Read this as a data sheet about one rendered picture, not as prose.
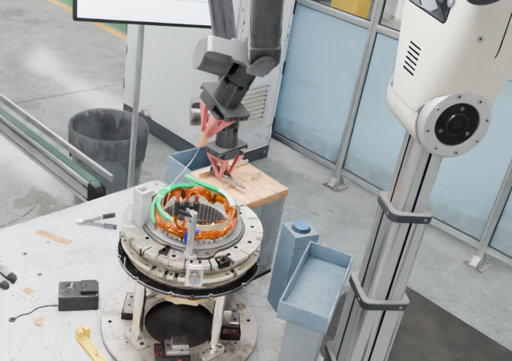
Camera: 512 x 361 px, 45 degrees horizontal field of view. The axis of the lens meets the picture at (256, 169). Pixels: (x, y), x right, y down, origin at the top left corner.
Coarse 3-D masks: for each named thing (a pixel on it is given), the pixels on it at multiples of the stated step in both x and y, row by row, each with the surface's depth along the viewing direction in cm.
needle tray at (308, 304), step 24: (312, 264) 147; (336, 264) 148; (288, 288) 132; (312, 288) 139; (336, 288) 141; (288, 312) 128; (312, 312) 126; (288, 336) 140; (312, 336) 137; (288, 360) 143; (312, 360) 140
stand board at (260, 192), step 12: (204, 168) 172; (240, 168) 175; (252, 168) 176; (204, 180) 166; (216, 180) 167; (240, 180) 169; (264, 180) 171; (276, 180) 172; (228, 192) 163; (240, 192) 164; (252, 192) 165; (264, 192) 166; (276, 192) 167; (252, 204) 161; (264, 204) 165
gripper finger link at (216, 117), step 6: (204, 96) 125; (204, 102) 125; (210, 102) 124; (210, 108) 124; (216, 108) 124; (210, 114) 124; (216, 114) 123; (210, 120) 125; (216, 120) 123; (222, 120) 124; (234, 120) 127; (210, 126) 126; (222, 126) 129; (210, 132) 128; (216, 132) 130
